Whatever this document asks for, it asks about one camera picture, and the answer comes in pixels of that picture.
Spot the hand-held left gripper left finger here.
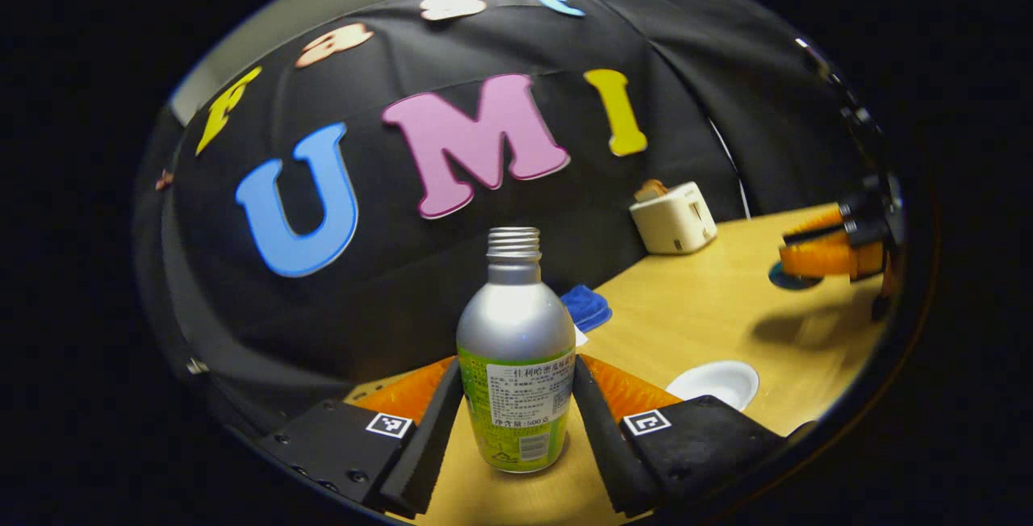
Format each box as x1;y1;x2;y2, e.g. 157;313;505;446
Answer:
258;355;466;520

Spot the silver green-label water bottle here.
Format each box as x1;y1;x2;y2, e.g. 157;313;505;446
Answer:
455;226;578;474

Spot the blue folded towel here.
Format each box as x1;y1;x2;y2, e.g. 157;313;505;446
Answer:
559;284;613;334

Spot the white cable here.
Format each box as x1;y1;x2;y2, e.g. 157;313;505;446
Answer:
709;117;752;221

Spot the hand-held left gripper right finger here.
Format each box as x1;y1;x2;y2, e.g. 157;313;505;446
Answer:
571;353;788;519

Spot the black backdrop cloth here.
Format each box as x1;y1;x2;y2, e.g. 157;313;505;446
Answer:
133;0;897;440

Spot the white toaster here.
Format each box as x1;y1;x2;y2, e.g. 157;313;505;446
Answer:
629;181;719;256

